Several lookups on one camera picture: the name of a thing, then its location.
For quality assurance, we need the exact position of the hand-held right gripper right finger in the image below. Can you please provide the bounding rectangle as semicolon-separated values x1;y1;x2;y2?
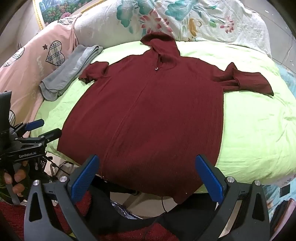
195;154;270;241

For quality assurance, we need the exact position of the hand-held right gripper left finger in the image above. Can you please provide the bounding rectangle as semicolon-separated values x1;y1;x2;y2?
24;154;100;241

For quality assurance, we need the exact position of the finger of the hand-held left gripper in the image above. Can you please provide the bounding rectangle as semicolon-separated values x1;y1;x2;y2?
37;128;62;145
10;119;45;137

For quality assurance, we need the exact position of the dark red hooded cardigan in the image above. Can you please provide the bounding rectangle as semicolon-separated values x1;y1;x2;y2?
57;32;275;205

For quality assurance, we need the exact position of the person's left hand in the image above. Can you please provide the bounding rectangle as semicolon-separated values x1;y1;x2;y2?
3;162;30;197

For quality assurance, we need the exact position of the pink heart-pattern pillow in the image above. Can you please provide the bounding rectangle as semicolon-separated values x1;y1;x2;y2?
0;13;81;131

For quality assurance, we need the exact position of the shiny dark plastic bag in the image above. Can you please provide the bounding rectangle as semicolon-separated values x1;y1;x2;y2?
110;200;142;219

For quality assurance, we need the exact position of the light green bed sheet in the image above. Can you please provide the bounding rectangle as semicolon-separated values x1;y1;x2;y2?
30;40;296;194

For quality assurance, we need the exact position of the grey folded cloth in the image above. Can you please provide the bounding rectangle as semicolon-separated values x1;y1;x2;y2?
39;45;104;102

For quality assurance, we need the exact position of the black cloth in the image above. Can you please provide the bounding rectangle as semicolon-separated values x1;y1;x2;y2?
87;179;233;241

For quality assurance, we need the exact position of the red fuzzy cloth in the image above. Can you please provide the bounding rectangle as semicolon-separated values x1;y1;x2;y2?
0;190;179;241

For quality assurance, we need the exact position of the small black flat object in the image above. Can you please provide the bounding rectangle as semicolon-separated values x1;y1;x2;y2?
279;185;291;198

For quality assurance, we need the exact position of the gold-framed landscape painting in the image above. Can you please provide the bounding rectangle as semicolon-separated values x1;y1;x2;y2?
32;0;107;30

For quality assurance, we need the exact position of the white floral pillow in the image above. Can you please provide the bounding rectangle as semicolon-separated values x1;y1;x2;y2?
73;0;272;58

